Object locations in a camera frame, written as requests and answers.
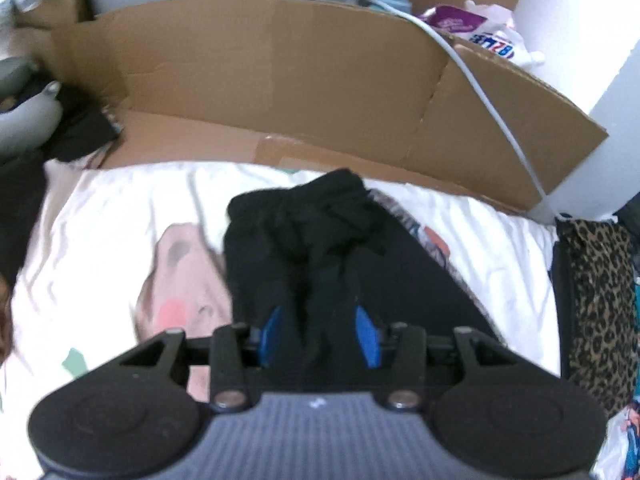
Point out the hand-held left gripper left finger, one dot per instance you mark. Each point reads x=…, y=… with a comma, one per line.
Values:
x=272, y=335

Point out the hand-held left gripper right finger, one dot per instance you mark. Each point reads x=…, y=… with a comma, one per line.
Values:
x=367, y=337

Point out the black pants with bear-print stripe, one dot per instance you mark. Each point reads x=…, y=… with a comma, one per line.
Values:
x=310, y=260

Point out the black folded garment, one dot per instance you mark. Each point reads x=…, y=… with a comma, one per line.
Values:
x=561, y=310

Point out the cream bear print bed sheet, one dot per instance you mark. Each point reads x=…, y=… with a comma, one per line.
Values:
x=125, y=200

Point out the leopard print garment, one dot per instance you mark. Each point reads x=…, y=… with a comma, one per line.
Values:
x=600, y=310

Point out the brown garment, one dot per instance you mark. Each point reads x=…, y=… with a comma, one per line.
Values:
x=4, y=320

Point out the brown cardboard sheet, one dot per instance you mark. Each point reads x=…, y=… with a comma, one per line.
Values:
x=275, y=60

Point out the black cloth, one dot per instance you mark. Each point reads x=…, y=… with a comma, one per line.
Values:
x=85, y=130

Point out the dark grey pillow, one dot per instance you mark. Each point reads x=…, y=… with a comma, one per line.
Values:
x=15, y=200

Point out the grey neck pillow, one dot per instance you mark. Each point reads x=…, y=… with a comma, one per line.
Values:
x=25, y=120

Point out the white purple detergent bag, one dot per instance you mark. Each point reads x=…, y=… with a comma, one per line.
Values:
x=450, y=20

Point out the small cardboard box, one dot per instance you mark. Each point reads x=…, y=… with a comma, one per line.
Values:
x=50, y=10

